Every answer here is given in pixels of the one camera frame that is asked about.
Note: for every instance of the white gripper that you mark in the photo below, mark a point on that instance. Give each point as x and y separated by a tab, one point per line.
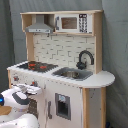
28	89

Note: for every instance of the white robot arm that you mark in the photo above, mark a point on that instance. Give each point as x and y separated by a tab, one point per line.
17	98

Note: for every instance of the wooden toy kitchen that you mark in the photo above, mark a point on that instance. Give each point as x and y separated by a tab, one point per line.
62	49

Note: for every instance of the oven door with window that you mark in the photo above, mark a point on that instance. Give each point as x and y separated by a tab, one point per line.
32	109

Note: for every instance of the wooden table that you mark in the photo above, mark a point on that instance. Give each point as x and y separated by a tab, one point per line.
4	110

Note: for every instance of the black stovetop red burners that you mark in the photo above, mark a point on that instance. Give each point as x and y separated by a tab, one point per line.
37	66

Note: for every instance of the cabinet door ice dispenser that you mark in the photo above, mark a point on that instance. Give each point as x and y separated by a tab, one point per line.
64	105

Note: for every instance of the metal sink basin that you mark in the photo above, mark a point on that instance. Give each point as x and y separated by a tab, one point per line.
73	74

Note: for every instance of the grey range hood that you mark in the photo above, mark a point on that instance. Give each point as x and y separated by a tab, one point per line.
40	26

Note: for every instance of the black toy faucet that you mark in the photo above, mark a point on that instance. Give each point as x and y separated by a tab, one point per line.
82	63

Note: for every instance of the toy microwave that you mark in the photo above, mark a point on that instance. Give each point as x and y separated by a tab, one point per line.
73	23

